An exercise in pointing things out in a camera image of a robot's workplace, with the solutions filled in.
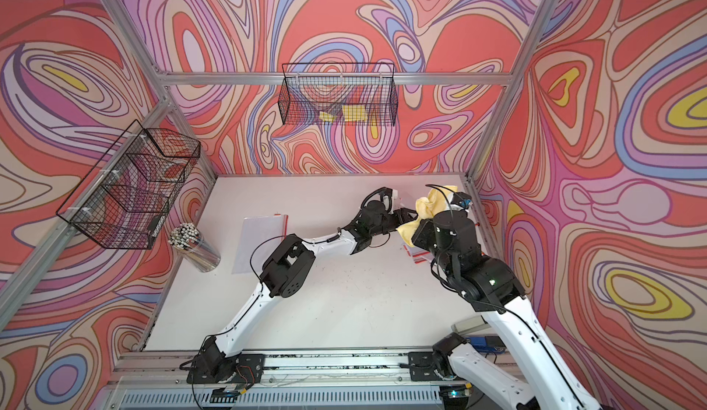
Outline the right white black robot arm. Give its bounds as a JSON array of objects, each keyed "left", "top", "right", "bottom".
[{"left": 412, "top": 210, "right": 601, "bottom": 409}]

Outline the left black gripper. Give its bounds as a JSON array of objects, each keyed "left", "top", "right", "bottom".
[{"left": 368, "top": 208, "right": 422, "bottom": 239}]

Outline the clear mesh document bag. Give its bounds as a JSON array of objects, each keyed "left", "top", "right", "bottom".
[
  {"left": 403, "top": 243, "right": 434, "bottom": 264},
  {"left": 231, "top": 214, "right": 288, "bottom": 275}
]

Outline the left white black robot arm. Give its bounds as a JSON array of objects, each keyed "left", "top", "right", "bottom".
[{"left": 180, "top": 187, "right": 418, "bottom": 385}]

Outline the black wire basket wall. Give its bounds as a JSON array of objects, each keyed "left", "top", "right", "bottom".
[
  {"left": 56, "top": 121, "right": 201, "bottom": 250},
  {"left": 278, "top": 61, "right": 399, "bottom": 126}
]

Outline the black wire basket back wall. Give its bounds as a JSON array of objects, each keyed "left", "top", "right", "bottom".
[{"left": 278, "top": 61, "right": 399, "bottom": 126}]

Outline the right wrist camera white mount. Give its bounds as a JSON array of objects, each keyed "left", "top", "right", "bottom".
[{"left": 450, "top": 192, "right": 472, "bottom": 211}]

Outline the yellow sticky note pad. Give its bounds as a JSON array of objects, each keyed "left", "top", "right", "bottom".
[{"left": 342, "top": 104, "right": 368, "bottom": 123}]

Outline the black wire basket left wall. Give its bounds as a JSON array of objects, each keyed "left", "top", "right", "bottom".
[{"left": 56, "top": 121, "right": 201, "bottom": 250}]

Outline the aluminium front rail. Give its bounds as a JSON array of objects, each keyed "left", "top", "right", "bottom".
[{"left": 109, "top": 347, "right": 528, "bottom": 393}]

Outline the blue black handled tool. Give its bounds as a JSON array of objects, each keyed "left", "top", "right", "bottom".
[{"left": 451, "top": 315, "right": 506, "bottom": 355}]

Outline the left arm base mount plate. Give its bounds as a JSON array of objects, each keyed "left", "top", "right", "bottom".
[{"left": 180, "top": 354, "right": 265, "bottom": 385}]

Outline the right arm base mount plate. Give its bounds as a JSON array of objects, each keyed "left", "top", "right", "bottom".
[{"left": 398, "top": 351, "right": 482, "bottom": 382}]

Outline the yellow microfiber cloth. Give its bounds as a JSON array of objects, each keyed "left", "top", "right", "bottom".
[{"left": 397, "top": 185, "right": 458, "bottom": 247}]

